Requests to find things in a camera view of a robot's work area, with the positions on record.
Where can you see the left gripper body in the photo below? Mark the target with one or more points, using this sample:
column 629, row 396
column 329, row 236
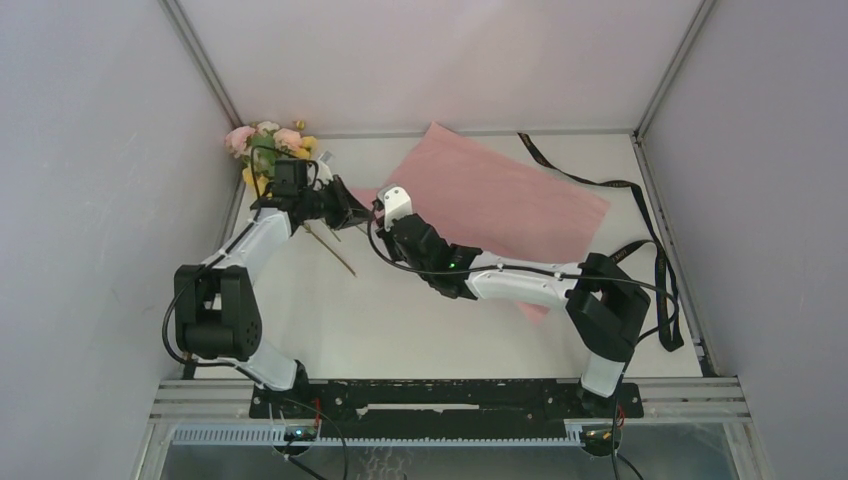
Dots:
column 327, row 204

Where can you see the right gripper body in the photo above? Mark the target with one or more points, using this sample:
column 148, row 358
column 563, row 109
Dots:
column 391, row 243

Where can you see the yellow fake flower stem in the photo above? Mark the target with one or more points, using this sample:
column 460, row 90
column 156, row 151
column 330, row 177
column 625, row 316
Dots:
column 307, row 144
column 261, row 188

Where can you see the pink purple wrapping paper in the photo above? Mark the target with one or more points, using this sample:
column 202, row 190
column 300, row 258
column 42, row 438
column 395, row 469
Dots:
column 475, row 196

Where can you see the pink fake flower stem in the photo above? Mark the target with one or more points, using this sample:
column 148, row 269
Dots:
column 289, row 139
column 253, row 142

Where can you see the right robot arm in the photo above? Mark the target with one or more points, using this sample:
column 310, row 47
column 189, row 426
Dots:
column 606, row 306

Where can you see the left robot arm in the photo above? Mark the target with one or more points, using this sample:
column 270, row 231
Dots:
column 214, row 319

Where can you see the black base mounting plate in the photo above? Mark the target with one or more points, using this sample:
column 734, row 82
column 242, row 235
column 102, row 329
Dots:
column 482, row 408

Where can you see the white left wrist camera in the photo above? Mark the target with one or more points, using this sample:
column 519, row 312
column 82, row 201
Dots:
column 323, row 162

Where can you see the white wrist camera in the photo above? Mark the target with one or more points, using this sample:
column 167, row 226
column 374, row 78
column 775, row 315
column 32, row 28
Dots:
column 323, row 162
column 396, row 203

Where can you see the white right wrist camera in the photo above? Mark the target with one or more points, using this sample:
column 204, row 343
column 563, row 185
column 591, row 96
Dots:
column 396, row 203

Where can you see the white cable duct rail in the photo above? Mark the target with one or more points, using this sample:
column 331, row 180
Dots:
column 258, row 435

